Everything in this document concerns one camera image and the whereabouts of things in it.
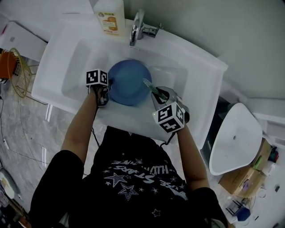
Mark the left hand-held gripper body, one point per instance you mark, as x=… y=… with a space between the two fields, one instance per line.
x=96 y=78

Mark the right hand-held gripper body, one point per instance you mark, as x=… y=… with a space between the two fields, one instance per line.
x=170 y=118

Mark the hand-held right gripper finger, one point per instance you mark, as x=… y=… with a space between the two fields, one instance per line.
x=172 y=94
x=157 y=103

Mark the grey-green scrubbing sponge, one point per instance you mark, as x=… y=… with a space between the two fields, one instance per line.
x=151 y=86

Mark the blue large plate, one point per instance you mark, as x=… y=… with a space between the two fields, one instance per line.
x=129 y=82

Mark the person's right forearm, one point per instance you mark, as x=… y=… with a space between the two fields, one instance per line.
x=191 y=160

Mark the person's left forearm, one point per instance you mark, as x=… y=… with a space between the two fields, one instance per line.
x=78 y=133

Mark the white sink cabinet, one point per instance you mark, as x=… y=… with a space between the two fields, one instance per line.
x=58 y=66

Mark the chrome faucet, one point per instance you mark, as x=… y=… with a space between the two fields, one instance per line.
x=139 y=26

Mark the white detergent bottle orange label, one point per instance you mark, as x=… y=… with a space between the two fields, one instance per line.
x=110 y=17

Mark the white oval basin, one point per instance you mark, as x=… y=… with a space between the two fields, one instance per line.
x=236 y=138

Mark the orange storage box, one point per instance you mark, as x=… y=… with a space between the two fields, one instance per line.
x=7 y=65

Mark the person's black star-print shirt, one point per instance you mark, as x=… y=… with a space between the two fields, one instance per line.
x=124 y=196

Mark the black white patterned bag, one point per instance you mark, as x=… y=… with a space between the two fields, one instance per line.
x=3 y=80

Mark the large cardboard box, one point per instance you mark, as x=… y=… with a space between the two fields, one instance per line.
x=242 y=182

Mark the green plastic item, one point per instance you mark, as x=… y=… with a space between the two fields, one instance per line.
x=258 y=161

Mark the white shelf unit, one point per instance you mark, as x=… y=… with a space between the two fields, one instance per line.
x=274 y=120

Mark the black red device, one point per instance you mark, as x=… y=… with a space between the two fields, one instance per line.
x=273 y=154

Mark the blue plastic container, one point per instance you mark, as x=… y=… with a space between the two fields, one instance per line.
x=242 y=213

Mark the grey round cushion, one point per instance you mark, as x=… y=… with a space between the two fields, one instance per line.
x=9 y=182

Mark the small black metal frame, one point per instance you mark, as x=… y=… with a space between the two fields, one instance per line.
x=233 y=208

